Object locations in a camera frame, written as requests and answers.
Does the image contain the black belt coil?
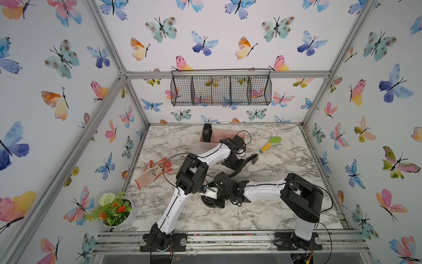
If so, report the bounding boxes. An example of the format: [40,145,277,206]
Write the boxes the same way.
[200,154,259,209]

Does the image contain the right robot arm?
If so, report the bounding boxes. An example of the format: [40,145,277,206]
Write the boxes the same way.
[199,173,324,251]

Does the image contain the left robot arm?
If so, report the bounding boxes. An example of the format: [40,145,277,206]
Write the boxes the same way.
[140,135,258,252]

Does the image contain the pink compartment storage tray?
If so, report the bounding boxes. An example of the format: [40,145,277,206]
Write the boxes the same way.
[200,128,246,150]

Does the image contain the green yellow toy shovel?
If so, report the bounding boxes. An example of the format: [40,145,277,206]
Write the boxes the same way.
[259,136,282,154]

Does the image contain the potted artificial flower plant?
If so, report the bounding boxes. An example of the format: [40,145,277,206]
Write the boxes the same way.
[85,191,137,230]

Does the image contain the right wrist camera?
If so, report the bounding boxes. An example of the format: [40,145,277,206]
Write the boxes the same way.
[199,185,219,200]

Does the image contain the black wire wall basket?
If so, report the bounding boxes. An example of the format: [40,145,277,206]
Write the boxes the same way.
[166,68,272,108]

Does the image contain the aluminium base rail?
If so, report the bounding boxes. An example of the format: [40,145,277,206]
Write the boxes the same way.
[93,229,369,255]

